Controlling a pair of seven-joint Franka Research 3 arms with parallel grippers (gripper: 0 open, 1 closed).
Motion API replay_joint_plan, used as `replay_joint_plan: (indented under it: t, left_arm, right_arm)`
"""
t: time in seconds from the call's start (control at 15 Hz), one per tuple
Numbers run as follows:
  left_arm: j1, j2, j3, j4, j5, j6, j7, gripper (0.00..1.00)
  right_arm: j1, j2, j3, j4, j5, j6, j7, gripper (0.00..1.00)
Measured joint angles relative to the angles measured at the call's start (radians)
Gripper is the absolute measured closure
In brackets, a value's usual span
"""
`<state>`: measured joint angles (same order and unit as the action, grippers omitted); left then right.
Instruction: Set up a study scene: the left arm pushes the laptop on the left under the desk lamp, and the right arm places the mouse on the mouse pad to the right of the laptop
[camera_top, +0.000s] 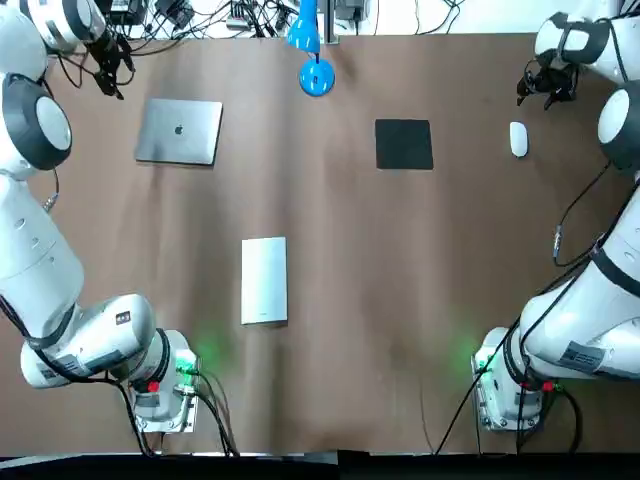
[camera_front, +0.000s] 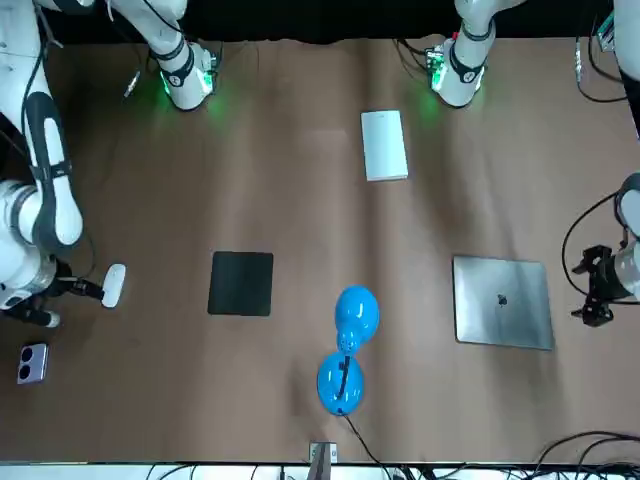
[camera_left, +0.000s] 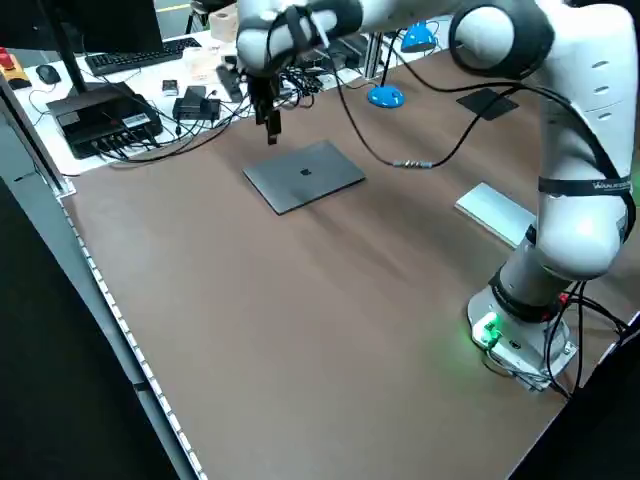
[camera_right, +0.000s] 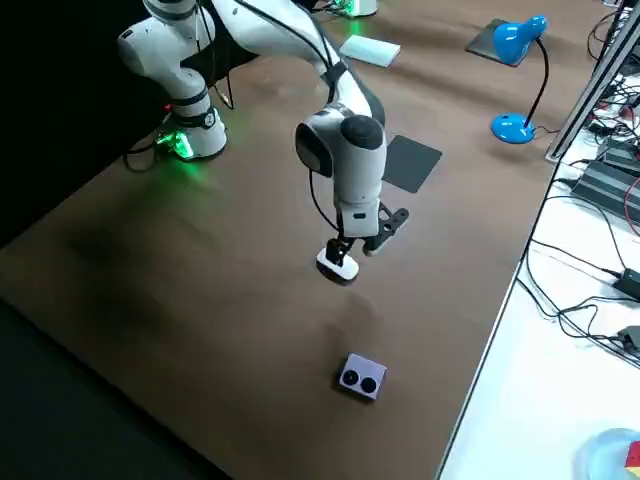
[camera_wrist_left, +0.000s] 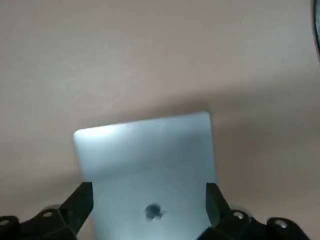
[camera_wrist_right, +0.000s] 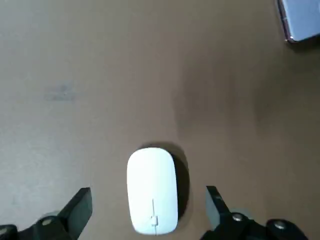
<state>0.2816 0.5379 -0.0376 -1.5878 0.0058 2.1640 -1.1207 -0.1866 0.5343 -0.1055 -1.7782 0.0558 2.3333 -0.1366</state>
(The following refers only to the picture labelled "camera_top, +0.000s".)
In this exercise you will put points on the grey aluminium post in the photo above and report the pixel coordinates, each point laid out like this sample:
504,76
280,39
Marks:
331,20

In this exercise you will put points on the silver grey laptop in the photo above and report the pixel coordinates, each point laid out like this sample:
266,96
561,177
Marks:
179,131

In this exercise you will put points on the white computer mouse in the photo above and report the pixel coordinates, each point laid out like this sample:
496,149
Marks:
519,140

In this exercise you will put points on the black square mouse pad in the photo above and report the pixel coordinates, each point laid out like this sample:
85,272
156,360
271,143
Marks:
404,145

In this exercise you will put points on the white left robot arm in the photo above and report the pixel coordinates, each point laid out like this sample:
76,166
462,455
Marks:
40,260

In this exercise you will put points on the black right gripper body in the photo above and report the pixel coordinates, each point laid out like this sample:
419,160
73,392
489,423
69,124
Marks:
557,77

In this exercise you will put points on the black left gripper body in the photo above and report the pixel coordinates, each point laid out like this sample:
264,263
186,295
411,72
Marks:
107,50

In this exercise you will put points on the blue desk lamp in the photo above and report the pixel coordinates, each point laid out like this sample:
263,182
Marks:
316,80

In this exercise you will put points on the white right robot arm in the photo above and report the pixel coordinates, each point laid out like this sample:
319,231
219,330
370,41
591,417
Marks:
575,320

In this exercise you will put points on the black power adapter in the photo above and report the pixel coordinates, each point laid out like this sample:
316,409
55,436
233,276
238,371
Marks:
175,12

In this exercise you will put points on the black dock box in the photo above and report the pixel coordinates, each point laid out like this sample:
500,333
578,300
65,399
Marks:
125,10

